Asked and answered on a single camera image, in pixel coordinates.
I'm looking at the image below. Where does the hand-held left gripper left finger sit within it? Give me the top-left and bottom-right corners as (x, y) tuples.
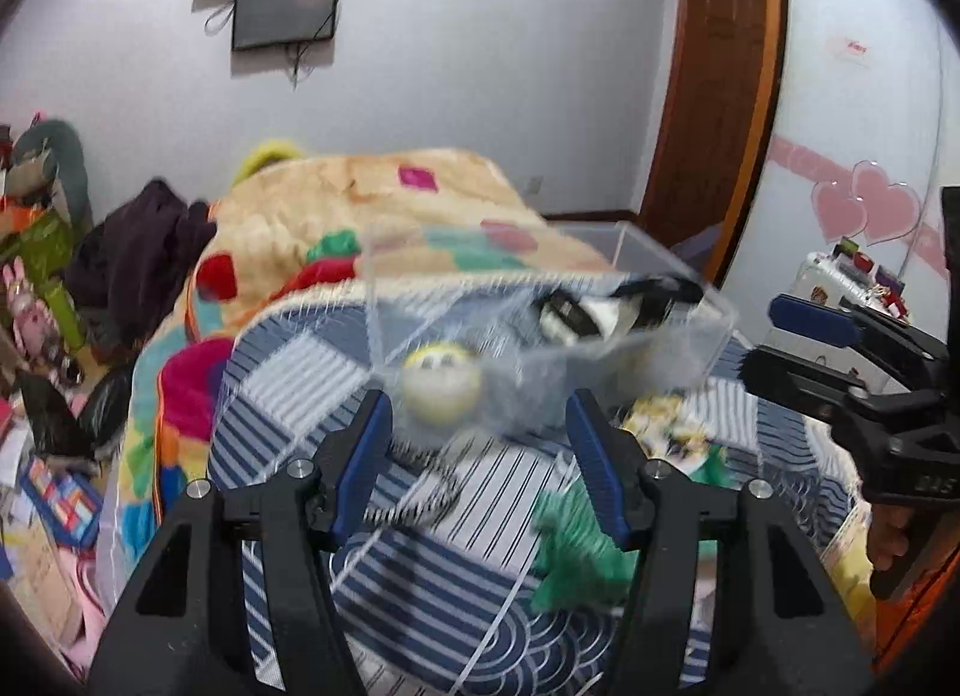
(86, 388), (395, 696)

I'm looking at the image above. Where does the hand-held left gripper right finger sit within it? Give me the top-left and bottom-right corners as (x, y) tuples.
(564, 388), (875, 696)

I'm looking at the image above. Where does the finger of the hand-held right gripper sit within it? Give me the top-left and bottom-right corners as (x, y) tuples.
(739, 343), (872, 436)
(768, 295), (947, 391)

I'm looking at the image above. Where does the green plush toy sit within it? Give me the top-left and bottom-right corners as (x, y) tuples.
(529, 445), (732, 614)

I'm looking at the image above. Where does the round yellow white plush toy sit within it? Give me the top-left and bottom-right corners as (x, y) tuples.
(396, 343), (482, 427)

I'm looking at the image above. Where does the clear plastic box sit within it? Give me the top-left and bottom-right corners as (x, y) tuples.
(364, 220), (740, 436)

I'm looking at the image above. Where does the black white plush toy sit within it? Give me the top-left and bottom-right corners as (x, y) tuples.
(536, 274), (704, 346)

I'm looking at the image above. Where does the person's right hand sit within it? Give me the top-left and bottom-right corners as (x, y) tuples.
(866, 505), (912, 578)

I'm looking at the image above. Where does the white case with stickers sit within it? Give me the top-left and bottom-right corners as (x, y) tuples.
(793, 237), (910, 326)

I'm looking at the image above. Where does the blue white striped quilt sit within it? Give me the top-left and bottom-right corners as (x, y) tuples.
(206, 268), (863, 696)

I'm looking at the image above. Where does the brown wooden door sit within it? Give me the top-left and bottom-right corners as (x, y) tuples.
(636, 0), (790, 286)

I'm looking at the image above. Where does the colourful patchwork blanket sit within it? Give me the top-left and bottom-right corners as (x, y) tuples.
(97, 148), (623, 611)

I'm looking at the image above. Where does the black plastic bag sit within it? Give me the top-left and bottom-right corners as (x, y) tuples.
(13, 358), (137, 458)

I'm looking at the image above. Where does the dark purple clothing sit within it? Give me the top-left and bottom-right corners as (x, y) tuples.
(64, 177), (218, 361)

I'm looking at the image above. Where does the blue patterned box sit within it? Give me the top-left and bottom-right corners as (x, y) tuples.
(19, 454), (104, 548)

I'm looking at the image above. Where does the pink doll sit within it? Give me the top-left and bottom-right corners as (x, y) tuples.
(0, 259), (62, 368)

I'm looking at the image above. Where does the green cardboard box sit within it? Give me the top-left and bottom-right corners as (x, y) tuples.
(0, 205), (89, 352)

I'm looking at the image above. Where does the grey plush toy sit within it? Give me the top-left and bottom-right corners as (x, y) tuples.
(9, 117), (95, 232)

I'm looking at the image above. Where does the pink heart wall decal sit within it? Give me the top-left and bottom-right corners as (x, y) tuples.
(810, 160), (923, 247)

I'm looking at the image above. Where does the red white wall sticker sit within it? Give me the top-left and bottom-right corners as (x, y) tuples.
(829, 34), (875, 68)

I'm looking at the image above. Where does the grey wall panel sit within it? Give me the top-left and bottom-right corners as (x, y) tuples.
(230, 0), (341, 53)

